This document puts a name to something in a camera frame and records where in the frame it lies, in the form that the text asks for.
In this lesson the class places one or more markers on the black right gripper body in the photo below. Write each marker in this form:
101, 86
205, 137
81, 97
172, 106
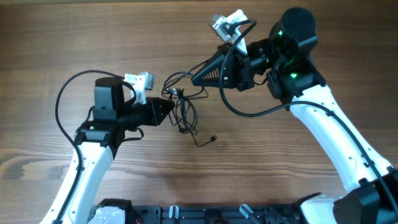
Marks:
237, 70

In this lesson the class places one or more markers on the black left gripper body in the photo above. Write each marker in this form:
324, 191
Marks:
149, 112

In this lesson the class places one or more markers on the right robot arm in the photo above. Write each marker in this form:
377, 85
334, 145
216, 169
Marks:
284, 59

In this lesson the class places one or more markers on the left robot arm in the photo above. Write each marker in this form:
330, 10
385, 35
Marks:
96, 143

